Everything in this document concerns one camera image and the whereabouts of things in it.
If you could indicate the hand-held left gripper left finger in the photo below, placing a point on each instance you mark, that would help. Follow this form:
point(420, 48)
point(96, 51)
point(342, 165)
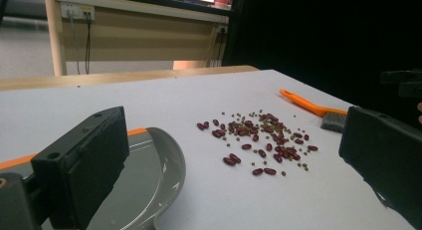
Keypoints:
point(86, 157)

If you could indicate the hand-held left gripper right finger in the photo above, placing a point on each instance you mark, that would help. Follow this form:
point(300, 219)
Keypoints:
point(388, 150)

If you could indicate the grey dustpan with orange edge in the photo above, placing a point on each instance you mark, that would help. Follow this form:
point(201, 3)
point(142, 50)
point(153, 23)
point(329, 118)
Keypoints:
point(142, 180)

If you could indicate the scatter of small green beans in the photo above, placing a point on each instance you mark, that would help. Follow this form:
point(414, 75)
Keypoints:
point(284, 173)

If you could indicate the pile of red kidney beans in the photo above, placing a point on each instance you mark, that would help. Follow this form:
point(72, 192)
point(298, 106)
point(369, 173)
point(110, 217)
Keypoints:
point(242, 132)

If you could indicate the wooden table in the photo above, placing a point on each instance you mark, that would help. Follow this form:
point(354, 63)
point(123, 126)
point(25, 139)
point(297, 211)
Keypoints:
point(99, 78)

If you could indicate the black curtain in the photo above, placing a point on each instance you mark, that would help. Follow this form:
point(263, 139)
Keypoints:
point(325, 34)

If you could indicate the white table cover sheet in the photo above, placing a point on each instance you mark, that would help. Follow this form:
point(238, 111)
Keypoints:
point(205, 196)

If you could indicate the white power strip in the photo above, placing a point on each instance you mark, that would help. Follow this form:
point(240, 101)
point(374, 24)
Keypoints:
point(77, 10)

